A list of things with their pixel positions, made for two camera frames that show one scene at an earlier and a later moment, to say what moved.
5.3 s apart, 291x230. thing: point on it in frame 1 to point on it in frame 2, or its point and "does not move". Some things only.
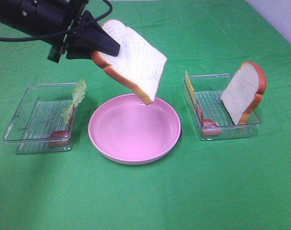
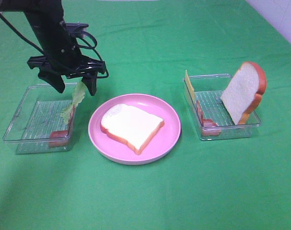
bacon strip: (61, 138) does not move
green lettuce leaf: (78, 95) does not move
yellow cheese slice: (190, 85) does not move
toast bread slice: (244, 94) does not move
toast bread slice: (140, 65) to (131, 126)
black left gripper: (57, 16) to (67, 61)
